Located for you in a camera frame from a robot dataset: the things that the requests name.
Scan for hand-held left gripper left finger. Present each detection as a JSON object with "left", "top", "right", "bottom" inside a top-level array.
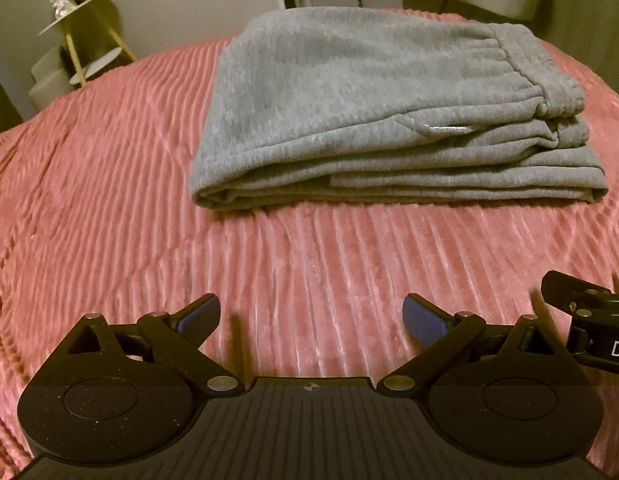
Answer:
[{"left": 54, "top": 294, "right": 243, "bottom": 394}]

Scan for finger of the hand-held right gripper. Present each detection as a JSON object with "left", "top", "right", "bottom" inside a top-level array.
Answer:
[{"left": 540, "top": 270, "right": 619, "bottom": 319}]

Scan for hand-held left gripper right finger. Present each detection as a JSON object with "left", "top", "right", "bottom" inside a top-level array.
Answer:
[{"left": 379, "top": 293, "right": 573, "bottom": 394}]

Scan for grey pants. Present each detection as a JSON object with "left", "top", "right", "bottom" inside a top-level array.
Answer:
[{"left": 190, "top": 7, "right": 611, "bottom": 212}]

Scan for pink ribbed blanket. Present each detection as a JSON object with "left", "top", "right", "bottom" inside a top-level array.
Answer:
[{"left": 0, "top": 7, "right": 619, "bottom": 480}]

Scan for gold tiered side table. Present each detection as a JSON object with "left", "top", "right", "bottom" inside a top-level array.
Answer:
[{"left": 28, "top": 0, "right": 139, "bottom": 112}]

